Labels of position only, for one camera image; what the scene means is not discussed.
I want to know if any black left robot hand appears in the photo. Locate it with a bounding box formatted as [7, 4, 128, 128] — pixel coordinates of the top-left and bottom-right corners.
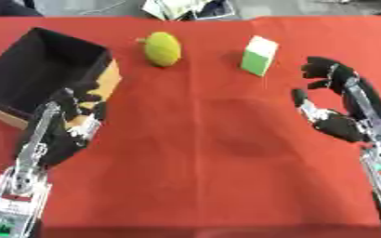
[13, 86, 110, 170]

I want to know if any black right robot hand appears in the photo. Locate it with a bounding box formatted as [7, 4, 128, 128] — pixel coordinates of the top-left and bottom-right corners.
[289, 56, 381, 153]

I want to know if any cardboard box with black inside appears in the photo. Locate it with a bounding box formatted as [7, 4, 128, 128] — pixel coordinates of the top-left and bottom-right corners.
[0, 26, 125, 130]

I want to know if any green and white block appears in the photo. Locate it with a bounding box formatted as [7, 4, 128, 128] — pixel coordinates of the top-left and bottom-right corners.
[239, 34, 281, 77]

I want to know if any yellow-green toy fruit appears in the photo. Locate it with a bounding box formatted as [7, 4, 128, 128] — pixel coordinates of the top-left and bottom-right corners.
[135, 31, 183, 68]

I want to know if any person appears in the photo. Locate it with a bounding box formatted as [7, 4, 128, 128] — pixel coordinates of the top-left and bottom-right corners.
[0, 0, 45, 18]

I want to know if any white bag with papers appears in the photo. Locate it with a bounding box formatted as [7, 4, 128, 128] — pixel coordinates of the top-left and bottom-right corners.
[139, 0, 238, 21]

